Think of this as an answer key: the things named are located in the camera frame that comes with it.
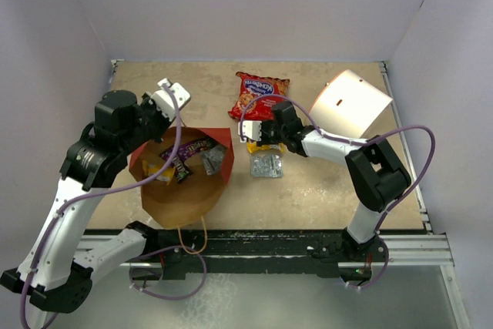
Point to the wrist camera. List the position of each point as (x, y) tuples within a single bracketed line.
[(170, 98), (249, 130)]

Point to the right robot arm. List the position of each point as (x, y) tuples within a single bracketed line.
[(376, 172)]

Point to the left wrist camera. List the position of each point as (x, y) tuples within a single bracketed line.
[(170, 98)]

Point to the white cylindrical appliance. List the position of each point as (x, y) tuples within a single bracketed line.
[(348, 105)]

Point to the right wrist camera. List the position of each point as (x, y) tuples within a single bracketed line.
[(249, 130)]

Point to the red paper bag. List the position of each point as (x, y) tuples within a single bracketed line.
[(194, 181)]

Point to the red cookie snack packet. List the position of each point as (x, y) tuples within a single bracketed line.
[(255, 98)]

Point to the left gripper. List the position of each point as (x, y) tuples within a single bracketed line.
[(147, 103)]

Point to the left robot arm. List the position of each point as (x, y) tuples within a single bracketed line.
[(53, 279)]

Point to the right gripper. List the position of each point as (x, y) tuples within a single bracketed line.
[(263, 139)]

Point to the silver blister pack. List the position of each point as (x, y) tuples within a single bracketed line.
[(213, 159), (268, 166)]

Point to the purple candy packet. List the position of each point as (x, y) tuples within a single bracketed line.
[(185, 152)]

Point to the yellow snack bar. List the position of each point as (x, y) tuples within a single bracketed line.
[(254, 147)]

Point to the yellow snack in bag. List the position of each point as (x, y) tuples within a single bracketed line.
[(150, 169)]

